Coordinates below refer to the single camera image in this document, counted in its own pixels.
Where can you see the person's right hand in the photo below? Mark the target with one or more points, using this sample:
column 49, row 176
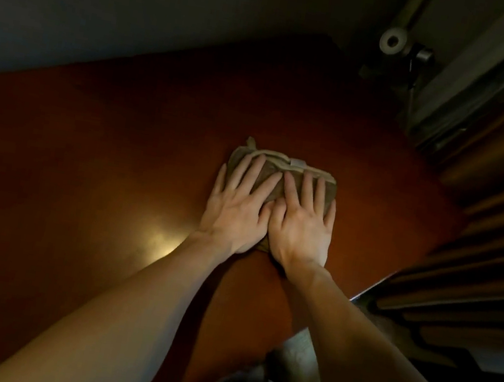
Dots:
column 302, row 234

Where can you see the person's left hand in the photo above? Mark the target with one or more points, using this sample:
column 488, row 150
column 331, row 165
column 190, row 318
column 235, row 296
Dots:
column 231, row 216

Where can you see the person's left middle finger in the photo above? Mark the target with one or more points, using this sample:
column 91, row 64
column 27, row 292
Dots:
column 252, row 174

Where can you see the person's right middle finger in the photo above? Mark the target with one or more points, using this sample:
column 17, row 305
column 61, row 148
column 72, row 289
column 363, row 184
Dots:
column 308, row 189

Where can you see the person's right little finger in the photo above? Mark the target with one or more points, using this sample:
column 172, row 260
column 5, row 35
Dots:
column 330, row 214

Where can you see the person's left thumb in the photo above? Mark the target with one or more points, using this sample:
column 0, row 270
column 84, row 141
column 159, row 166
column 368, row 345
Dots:
column 267, row 214

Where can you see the person's left little finger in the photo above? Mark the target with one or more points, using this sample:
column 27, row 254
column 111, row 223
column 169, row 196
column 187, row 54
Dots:
column 220, row 178

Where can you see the person's right thumb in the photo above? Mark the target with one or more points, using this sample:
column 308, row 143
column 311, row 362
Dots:
column 277, row 214

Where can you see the olive green cloth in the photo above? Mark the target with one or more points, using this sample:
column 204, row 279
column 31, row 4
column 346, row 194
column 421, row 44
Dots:
column 280, row 164

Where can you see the person's right forearm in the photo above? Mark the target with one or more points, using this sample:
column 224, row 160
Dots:
column 363, row 358

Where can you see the person's left forearm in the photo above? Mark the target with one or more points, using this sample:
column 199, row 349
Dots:
column 126, row 321

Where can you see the brown pleated curtain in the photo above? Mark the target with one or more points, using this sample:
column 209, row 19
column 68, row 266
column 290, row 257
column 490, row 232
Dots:
column 498, row 227

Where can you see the metal floor lamp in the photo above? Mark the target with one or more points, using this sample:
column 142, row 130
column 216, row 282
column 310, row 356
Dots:
column 393, row 40

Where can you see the white sheer curtain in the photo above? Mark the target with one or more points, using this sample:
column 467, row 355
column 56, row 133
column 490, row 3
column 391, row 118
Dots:
column 487, row 59

